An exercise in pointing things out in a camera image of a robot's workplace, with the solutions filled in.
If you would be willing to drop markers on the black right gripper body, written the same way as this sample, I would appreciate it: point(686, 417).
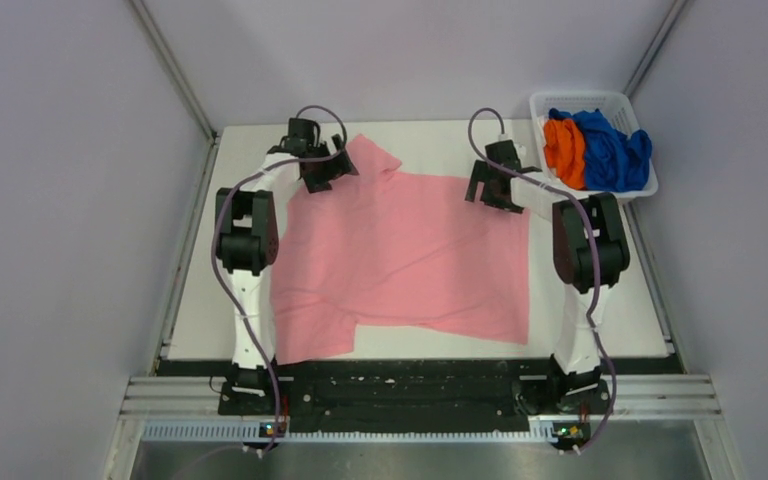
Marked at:
point(500, 203)

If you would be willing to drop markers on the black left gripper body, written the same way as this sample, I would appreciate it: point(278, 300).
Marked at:
point(324, 169)

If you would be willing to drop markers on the pink t shirt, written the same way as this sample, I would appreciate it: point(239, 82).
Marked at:
point(386, 248)

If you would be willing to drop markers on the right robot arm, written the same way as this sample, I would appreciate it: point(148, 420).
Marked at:
point(589, 252)

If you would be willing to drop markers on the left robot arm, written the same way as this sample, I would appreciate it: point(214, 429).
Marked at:
point(245, 242)

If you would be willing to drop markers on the orange t shirt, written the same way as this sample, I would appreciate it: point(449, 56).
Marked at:
point(564, 152)

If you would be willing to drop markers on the blue t shirt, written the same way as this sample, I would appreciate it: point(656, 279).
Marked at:
point(615, 162)

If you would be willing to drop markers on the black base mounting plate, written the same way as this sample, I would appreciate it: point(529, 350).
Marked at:
point(399, 396)

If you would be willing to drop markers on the left aluminium corner post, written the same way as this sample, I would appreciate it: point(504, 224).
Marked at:
point(172, 68)

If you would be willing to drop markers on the aluminium corner post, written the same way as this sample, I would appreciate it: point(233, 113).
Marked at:
point(655, 45)
point(172, 68)

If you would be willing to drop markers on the right aluminium corner post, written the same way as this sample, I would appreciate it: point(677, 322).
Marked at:
point(655, 45)

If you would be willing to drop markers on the aluminium frame rail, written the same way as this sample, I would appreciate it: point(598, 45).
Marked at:
point(666, 397)

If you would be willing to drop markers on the white slotted cable duct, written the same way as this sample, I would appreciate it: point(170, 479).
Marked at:
point(261, 432)

